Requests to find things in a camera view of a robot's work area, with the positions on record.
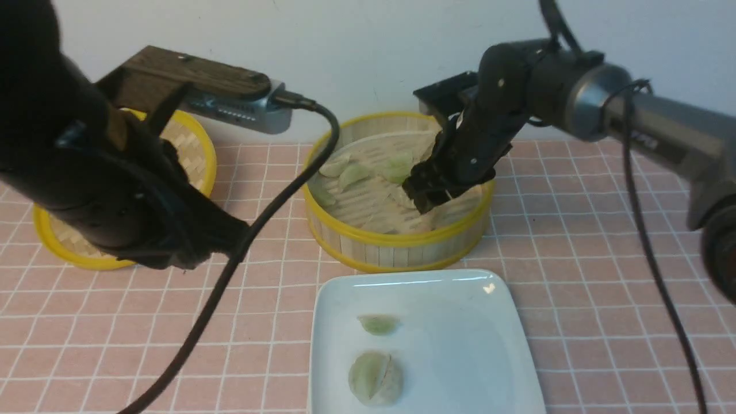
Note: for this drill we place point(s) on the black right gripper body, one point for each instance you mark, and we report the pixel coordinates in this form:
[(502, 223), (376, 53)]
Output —
[(471, 143)]

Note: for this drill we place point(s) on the yellow rimmed bamboo steamer lid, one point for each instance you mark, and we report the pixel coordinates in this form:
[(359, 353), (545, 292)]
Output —
[(196, 154)]

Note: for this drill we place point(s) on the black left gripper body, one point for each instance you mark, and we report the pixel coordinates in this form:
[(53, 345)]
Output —
[(161, 219)]

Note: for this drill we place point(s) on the green crescent dumpling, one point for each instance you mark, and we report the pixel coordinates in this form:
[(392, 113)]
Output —
[(379, 325)]

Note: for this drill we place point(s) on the wrist camera mount right arm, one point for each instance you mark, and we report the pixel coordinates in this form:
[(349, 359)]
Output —
[(448, 97)]

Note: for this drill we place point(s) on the white square plate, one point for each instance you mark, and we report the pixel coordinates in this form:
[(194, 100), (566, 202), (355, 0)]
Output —
[(460, 342)]

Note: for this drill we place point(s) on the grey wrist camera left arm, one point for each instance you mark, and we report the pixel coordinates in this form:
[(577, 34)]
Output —
[(260, 115)]

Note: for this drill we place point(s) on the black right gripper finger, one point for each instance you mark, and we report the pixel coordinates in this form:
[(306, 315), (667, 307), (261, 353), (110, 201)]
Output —
[(429, 186)]

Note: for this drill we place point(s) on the round green dumpling on plate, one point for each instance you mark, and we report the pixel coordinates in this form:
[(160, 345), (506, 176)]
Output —
[(376, 379)]

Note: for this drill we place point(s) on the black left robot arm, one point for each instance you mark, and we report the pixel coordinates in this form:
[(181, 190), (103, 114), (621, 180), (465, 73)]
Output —
[(97, 168)]

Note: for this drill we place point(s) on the pale dumpling at steamer left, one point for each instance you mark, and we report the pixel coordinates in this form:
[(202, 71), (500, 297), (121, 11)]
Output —
[(334, 167)]

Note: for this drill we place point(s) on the green dumpling center of steamer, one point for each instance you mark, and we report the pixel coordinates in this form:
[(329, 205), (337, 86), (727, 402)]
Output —
[(396, 168)]

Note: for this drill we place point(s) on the green dumpling left in steamer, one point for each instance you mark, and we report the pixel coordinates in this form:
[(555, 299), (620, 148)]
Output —
[(353, 173)]

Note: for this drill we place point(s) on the yellow rimmed bamboo steamer basket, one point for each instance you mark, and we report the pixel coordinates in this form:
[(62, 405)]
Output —
[(375, 253)]

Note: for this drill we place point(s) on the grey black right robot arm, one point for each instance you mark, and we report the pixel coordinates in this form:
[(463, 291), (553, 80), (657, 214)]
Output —
[(590, 99)]

